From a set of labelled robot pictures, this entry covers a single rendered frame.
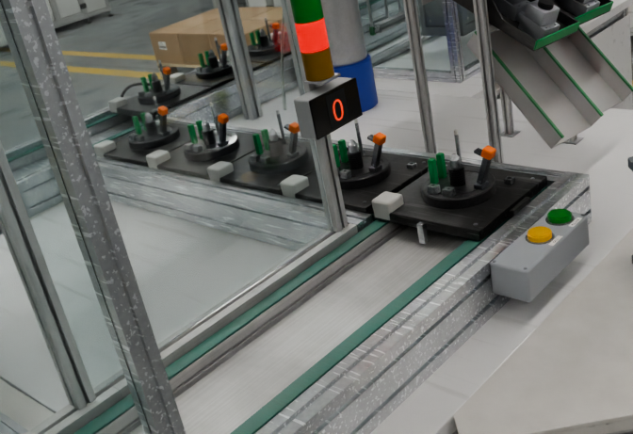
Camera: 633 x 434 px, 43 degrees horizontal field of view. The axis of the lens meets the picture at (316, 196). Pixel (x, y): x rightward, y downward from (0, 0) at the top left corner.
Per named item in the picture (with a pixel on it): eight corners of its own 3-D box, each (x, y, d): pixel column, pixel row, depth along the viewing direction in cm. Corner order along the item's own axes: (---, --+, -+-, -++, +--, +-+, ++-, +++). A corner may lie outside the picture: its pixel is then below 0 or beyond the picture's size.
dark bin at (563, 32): (576, 32, 161) (588, -1, 156) (534, 52, 155) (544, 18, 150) (474, -28, 176) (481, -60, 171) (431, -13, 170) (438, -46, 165)
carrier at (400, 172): (438, 168, 173) (430, 113, 168) (367, 217, 158) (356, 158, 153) (352, 155, 189) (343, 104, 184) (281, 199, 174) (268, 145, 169)
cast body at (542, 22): (556, 38, 158) (567, 7, 153) (541, 43, 156) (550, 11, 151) (526, 17, 163) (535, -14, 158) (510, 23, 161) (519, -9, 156)
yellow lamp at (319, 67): (340, 72, 140) (335, 45, 138) (321, 82, 137) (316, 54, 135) (319, 72, 143) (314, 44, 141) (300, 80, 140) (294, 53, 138)
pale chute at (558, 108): (591, 126, 168) (604, 114, 164) (550, 149, 162) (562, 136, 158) (507, 26, 175) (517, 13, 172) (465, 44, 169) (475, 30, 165)
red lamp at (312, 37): (334, 44, 138) (330, 16, 136) (316, 54, 135) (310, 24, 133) (314, 43, 141) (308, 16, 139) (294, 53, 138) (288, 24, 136)
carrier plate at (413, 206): (547, 184, 156) (546, 174, 155) (480, 241, 141) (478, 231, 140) (444, 168, 172) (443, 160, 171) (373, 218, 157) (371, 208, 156)
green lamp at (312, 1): (330, 15, 136) (324, -14, 134) (310, 24, 133) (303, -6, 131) (308, 15, 139) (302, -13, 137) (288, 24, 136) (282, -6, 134)
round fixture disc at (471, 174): (511, 183, 155) (509, 173, 154) (470, 214, 147) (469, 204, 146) (449, 173, 165) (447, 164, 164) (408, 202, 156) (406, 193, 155)
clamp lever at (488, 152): (488, 182, 151) (497, 149, 146) (482, 186, 150) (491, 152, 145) (472, 173, 153) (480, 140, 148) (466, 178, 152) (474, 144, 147)
